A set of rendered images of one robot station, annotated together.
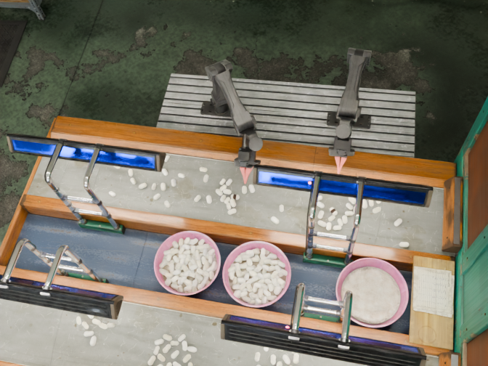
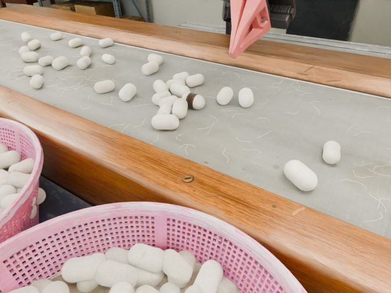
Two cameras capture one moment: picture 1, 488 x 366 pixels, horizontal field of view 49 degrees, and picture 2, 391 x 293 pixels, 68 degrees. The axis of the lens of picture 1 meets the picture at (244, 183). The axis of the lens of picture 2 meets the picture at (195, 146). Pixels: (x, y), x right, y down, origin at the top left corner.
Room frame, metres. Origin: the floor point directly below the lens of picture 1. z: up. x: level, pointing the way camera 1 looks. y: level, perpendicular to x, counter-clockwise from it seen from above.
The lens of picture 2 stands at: (0.66, -0.05, 0.95)
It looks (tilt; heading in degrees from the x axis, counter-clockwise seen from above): 36 degrees down; 14
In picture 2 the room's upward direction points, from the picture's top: 2 degrees counter-clockwise
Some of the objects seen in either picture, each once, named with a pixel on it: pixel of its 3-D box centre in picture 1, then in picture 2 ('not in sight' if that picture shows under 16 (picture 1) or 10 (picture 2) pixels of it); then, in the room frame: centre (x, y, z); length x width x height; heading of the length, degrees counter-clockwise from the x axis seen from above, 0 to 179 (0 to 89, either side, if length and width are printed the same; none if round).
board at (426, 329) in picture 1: (432, 301); not in sight; (0.46, -0.60, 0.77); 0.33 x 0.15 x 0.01; 160
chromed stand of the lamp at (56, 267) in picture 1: (58, 283); not in sight; (0.73, 0.75, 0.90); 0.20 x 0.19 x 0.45; 70
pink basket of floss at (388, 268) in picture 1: (370, 295); not in sight; (0.53, -0.40, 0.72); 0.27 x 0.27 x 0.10
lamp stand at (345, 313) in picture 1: (319, 328); not in sight; (0.40, -0.17, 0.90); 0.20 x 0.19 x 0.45; 70
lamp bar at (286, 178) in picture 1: (340, 181); not in sight; (0.85, -0.34, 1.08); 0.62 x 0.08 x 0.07; 70
